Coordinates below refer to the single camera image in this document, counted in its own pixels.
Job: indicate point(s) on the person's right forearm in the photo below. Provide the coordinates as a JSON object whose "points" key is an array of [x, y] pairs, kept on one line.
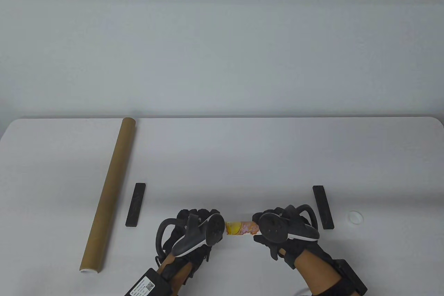
{"points": [[317, 273]]}

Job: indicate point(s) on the black bar paperweight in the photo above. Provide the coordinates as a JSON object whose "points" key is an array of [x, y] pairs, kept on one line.
{"points": [[323, 207], [136, 205]]}

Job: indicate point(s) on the brown cardboard mailing tube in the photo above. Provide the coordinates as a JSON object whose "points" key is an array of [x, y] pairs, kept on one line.
{"points": [[111, 185]]}

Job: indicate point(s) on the colourful paper map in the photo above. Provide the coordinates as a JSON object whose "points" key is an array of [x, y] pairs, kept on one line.
{"points": [[239, 228]]}

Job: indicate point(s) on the black right wrist box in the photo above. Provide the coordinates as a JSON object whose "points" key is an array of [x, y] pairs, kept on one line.
{"points": [[352, 277]]}

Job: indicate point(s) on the person's left hand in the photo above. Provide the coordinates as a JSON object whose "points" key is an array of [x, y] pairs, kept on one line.
{"points": [[201, 213]]}

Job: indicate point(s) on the black labelled left wrist box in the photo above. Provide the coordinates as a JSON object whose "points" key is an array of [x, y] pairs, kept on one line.
{"points": [[147, 284]]}

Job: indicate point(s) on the black white right hand controller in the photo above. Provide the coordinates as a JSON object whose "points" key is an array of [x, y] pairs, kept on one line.
{"points": [[274, 226]]}

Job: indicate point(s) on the person's right hand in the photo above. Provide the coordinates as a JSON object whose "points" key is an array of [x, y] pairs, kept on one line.
{"points": [[270, 213]]}

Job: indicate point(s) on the white round tube cap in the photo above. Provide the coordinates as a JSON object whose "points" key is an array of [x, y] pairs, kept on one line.
{"points": [[355, 217]]}

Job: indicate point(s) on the person's left forearm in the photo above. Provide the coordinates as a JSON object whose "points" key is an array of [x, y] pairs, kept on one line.
{"points": [[175, 275]]}

